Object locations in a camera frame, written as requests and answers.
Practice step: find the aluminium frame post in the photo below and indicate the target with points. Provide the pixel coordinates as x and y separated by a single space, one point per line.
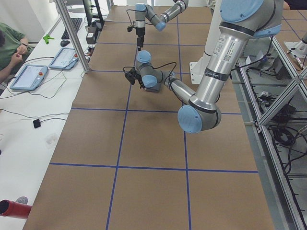
64 14

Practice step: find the black power adapter box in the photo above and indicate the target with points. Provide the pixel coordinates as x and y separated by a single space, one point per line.
92 34

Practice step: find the small black square pad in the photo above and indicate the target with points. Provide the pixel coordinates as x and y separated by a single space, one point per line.
37 123

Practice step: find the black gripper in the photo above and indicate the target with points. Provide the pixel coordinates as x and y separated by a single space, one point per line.
139 31
140 82

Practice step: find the teach pendant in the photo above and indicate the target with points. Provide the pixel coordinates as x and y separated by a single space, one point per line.
30 77
65 59

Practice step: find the teach pendant near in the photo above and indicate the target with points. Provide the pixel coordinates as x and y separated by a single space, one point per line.
30 77

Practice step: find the pink and grey towel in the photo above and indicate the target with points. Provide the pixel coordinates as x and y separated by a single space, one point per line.
155 89

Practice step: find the red cylinder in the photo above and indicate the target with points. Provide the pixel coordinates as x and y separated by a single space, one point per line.
14 209

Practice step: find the black computer mouse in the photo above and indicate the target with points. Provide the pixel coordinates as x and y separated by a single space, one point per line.
64 43

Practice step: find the green clamp tool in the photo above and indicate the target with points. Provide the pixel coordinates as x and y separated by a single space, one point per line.
47 38

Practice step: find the aluminium frame structure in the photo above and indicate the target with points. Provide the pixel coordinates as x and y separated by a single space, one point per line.
271 88

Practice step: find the person in green shirt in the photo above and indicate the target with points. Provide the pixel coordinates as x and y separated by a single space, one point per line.
14 50

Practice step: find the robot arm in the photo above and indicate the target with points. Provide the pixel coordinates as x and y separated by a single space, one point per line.
144 11
241 20

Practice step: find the teach pendant far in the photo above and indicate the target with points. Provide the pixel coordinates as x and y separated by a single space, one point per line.
65 59

